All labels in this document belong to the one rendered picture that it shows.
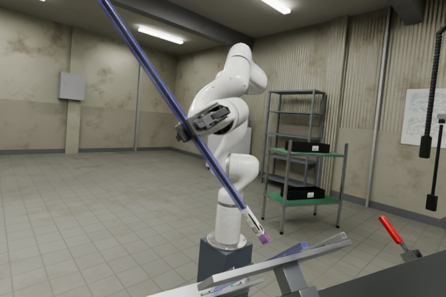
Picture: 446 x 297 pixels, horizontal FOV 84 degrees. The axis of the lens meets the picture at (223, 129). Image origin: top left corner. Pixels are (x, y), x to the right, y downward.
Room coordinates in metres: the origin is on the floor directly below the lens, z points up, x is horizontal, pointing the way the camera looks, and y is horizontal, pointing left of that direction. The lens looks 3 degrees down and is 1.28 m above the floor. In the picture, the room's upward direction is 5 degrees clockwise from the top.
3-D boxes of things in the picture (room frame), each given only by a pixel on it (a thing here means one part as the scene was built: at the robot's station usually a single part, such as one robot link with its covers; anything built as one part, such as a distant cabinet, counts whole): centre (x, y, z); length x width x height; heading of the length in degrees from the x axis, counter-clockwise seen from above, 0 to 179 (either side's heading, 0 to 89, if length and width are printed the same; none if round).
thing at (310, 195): (3.20, -1.10, 0.41); 0.57 x 0.17 x 0.11; 112
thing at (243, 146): (6.05, -0.16, 0.81); 0.83 x 0.69 x 1.61; 43
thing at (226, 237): (1.17, -0.06, 0.79); 0.19 x 0.19 x 0.18
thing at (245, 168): (1.17, -0.09, 1.00); 0.19 x 0.12 x 0.24; 84
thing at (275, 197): (3.20, -1.10, 0.55); 0.91 x 0.46 x 1.10; 112
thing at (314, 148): (3.20, -1.10, 1.01); 0.57 x 0.17 x 0.11; 112
